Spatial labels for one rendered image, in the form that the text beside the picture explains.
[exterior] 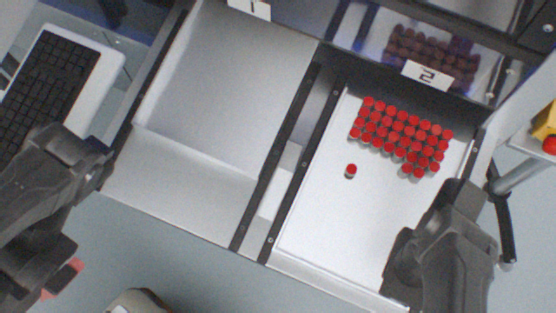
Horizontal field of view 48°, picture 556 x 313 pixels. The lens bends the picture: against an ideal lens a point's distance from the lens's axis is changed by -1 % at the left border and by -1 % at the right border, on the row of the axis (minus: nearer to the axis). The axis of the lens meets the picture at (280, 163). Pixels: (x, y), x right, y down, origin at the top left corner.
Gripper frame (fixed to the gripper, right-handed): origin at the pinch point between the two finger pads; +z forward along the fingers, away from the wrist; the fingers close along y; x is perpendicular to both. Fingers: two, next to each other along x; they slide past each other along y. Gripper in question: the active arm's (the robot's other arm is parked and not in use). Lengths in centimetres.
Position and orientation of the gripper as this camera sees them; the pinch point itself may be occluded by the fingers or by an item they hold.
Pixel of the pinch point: (398, 281)
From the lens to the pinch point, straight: 98.0
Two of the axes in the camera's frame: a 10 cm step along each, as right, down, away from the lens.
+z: -0.5, 3.8, 9.2
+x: -9.2, -3.8, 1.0
